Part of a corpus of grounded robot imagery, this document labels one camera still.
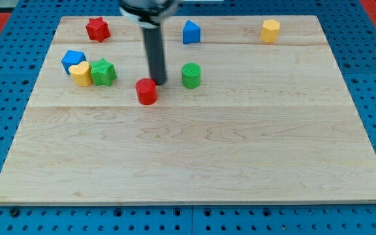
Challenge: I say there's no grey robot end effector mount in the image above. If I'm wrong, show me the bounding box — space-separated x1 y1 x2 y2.
119 0 179 28

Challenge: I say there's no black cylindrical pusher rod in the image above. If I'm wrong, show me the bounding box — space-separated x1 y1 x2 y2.
142 26 167 86

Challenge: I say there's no red cylinder block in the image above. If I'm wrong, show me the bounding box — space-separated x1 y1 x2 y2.
135 78 157 105

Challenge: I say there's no blue triangle block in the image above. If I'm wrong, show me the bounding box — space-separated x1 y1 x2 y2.
182 20 201 44

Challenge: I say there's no green cylinder block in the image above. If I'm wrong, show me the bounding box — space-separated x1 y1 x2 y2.
181 63 201 89

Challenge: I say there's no red star block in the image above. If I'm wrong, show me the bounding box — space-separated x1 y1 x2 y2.
86 17 110 42

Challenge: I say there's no green star block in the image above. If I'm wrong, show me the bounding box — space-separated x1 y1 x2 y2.
90 58 117 87

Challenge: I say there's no yellow heart block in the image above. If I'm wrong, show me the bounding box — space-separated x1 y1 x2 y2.
69 61 93 87

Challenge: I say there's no blue cube block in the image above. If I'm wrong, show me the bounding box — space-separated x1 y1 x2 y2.
61 50 86 75

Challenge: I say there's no yellow hexagon block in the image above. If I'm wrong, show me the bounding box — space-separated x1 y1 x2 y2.
260 19 281 43

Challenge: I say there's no light wooden board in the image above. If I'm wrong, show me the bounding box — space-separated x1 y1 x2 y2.
0 15 376 206

